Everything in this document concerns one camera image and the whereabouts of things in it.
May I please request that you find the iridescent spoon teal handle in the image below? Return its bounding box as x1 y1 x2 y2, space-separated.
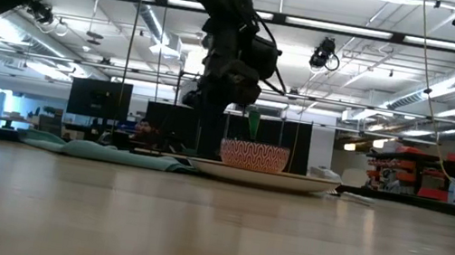
244 109 263 145

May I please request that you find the person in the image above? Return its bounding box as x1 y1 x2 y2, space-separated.
131 116 166 148

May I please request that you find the thin hanging cable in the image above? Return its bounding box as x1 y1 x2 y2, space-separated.
392 0 455 202
113 0 147 135
148 0 174 101

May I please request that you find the shelf with red bins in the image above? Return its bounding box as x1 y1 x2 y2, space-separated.
362 131 455 204

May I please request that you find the black ceiling camera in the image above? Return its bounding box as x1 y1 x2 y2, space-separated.
23 0 71 38
308 34 344 72

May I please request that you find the red patterned bowl blue inside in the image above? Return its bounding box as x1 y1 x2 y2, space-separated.
216 137 292 177

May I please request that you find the round yellow plate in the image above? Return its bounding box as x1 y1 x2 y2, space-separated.
185 156 343 200

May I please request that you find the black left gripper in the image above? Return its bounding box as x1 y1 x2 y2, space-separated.
188 45 268 165

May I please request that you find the black partition panel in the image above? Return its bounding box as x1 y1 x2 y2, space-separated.
139 98 315 176

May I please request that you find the silver metal fork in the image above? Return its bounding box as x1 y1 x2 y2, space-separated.
339 190 377 207

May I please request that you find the teal cloth napkin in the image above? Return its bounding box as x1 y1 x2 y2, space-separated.
17 127 201 177

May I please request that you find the black computer monitor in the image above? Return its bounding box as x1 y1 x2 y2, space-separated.
65 75 135 124

